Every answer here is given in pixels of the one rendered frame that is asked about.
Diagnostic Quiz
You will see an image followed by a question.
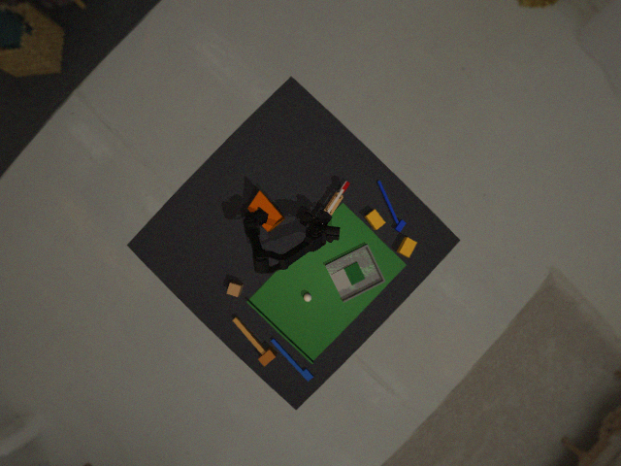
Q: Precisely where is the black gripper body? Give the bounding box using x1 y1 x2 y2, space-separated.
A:
300 212 333 243

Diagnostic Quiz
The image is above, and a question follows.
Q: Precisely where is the yellow rectangular block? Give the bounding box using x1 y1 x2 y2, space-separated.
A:
397 237 416 258
365 210 385 230

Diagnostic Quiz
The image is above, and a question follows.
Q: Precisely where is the green rectangular mat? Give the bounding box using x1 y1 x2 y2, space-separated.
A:
248 203 407 360

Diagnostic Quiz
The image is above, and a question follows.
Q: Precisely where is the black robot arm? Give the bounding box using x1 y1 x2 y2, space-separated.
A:
243 207 340 274

